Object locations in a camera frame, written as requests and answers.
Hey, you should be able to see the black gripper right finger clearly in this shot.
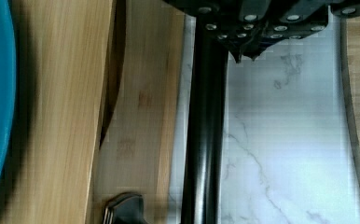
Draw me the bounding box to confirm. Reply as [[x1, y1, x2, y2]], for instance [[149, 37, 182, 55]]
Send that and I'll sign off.
[[330, 0, 360, 18]]

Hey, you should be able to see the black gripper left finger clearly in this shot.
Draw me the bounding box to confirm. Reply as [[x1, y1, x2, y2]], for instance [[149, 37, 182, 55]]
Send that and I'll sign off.
[[196, 0, 328, 62]]

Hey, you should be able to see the black drawer handle bar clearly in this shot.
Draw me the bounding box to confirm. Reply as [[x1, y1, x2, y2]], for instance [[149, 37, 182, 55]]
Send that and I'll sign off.
[[181, 24, 228, 224]]

